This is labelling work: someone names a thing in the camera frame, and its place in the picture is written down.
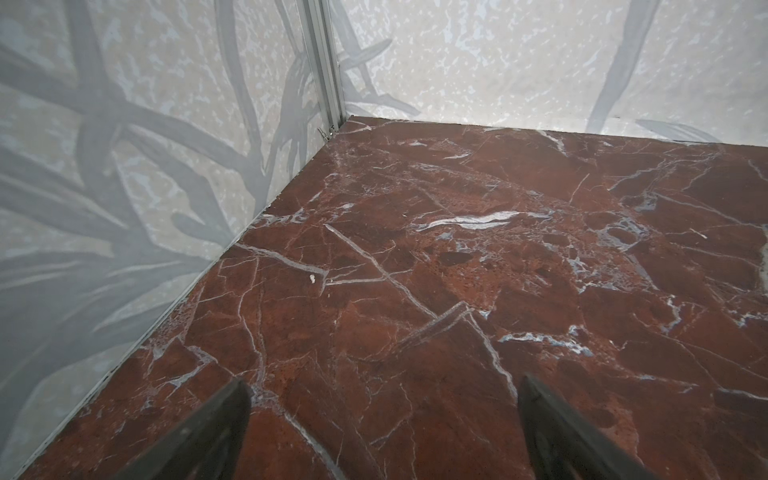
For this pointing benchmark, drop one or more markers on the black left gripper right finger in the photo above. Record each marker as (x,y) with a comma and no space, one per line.
(562,444)

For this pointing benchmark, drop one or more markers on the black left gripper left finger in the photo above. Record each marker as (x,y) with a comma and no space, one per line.
(206,445)

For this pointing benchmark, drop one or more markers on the aluminium frame post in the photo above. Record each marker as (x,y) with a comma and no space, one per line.
(322,55)

